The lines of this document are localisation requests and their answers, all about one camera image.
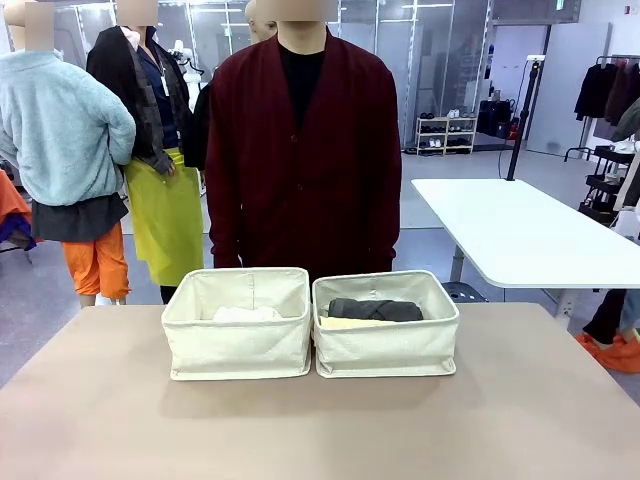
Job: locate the orange shoe cover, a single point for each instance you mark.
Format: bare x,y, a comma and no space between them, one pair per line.
615,352

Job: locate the wooden shoe rack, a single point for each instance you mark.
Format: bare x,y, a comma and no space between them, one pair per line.
446,135

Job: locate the white towel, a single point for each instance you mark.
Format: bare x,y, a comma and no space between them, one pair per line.
232,314

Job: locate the white side table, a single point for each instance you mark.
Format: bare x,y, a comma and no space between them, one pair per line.
520,230

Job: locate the cream fabric basket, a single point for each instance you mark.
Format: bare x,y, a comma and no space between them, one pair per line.
240,345
385,345

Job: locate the mannequin in black coat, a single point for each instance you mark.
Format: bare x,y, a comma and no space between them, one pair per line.
160,150

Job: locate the black utility cart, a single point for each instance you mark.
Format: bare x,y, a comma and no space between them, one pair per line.
605,180

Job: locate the black bags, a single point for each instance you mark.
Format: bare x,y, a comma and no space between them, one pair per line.
495,117

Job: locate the yellow towel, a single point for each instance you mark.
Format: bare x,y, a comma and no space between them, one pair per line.
350,322

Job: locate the orange cloth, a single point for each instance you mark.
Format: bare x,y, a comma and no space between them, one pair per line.
12,210

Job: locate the mannequin in light blue fleece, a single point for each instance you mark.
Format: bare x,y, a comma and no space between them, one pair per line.
60,130

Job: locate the grey towel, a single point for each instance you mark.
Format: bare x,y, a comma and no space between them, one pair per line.
375,309

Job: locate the bald mannequin in black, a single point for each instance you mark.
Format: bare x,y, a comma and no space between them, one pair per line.
197,125

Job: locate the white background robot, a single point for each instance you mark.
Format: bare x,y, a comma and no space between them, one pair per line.
187,65

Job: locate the person in maroon cardigan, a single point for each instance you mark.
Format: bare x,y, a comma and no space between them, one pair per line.
305,165

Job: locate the black camera pole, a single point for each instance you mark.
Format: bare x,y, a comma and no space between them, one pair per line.
522,120

